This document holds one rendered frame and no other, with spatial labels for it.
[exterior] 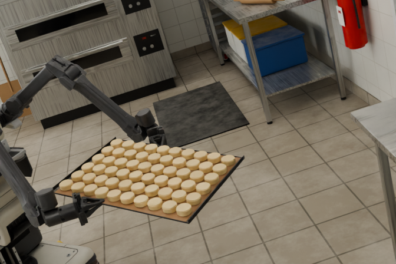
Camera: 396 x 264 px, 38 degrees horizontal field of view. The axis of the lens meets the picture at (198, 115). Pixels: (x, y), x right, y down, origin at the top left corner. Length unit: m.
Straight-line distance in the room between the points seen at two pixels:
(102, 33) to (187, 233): 2.77
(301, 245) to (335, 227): 0.22
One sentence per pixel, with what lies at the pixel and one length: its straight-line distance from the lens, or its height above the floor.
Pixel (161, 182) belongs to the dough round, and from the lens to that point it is 2.00.
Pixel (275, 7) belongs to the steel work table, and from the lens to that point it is 4.24.
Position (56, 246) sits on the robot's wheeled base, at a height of 0.28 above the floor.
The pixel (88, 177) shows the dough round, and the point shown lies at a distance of 2.15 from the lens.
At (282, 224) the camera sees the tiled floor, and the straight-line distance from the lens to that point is 3.31.
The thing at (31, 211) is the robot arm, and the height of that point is 1.00.
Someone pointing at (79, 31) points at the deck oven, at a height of 0.85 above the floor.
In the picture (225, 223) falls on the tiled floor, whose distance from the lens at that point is 3.44.
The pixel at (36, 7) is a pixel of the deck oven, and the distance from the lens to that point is 5.68.
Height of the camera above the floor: 1.86
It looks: 22 degrees down
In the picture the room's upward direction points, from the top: 17 degrees counter-clockwise
